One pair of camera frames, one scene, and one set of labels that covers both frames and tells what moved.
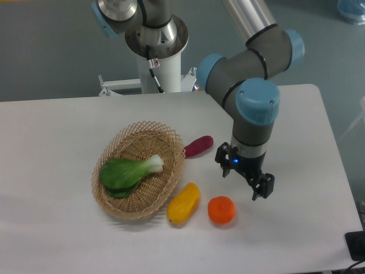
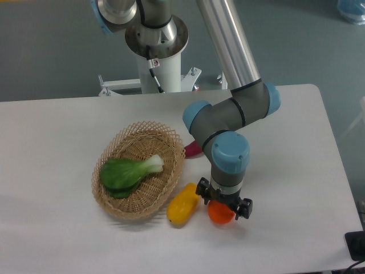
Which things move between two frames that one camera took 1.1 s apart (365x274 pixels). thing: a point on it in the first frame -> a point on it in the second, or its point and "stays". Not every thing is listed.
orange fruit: (221, 209) stays
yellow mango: (182, 206) stays
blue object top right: (352, 9) stays
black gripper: (262, 185) -> (244, 206)
